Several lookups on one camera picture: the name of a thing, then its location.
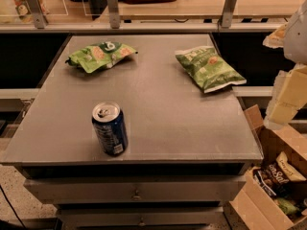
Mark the green snack bag in box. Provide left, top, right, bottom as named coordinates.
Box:
left=274, top=197, right=300, bottom=216

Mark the black floor cable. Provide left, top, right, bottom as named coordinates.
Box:
left=0, top=185, right=28, bottom=230

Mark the left metal bracket post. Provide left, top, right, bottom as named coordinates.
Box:
left=26, top=0, right=47, bottom=29

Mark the green jalapeno chip bag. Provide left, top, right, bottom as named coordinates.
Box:
left=175, top=46, right=247, bottom=93

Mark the green rice chip bag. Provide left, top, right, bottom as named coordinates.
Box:
left=66, top=41, right=137, bottom=74

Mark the cardboard box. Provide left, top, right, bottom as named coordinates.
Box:
left=230, top=105, right=307, bottom=230

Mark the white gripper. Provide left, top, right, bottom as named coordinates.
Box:
left=263, top=0, right=307, bottom=130

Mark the metal drawer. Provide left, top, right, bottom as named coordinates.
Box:
left=57, top=207, right=224, bottom=227
left=24, top=176, right=246, bottom=205

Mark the middle metal bracket post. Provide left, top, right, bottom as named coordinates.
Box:
left=106, top=0, right=121, bottom=29

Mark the blue pepsi can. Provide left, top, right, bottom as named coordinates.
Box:
left=92, top=102, right=128, bottom=156

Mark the yellow snack bag in box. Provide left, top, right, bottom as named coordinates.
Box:
left=276, top=151, right=306, bottom=182

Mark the right metal bracket post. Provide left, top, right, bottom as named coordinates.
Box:
left=220, top=0, right=237, bottom=28

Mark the upper metal drawer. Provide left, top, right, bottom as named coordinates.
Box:
left=24, top=176, right=246, bottom=205

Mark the lower metal drawer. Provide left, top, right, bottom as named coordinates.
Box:
left=57, top=207, right=224, bottom=227

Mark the dark snack bag in box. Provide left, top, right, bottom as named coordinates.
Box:
left=252, top=162, right=290, bottom=197

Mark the metal bracket post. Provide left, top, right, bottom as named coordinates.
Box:
left=106, top=0, right=121, bottom=29
left=26, top=0, right=47, bottom=29
left=220, top=0, right=237, bottom=28

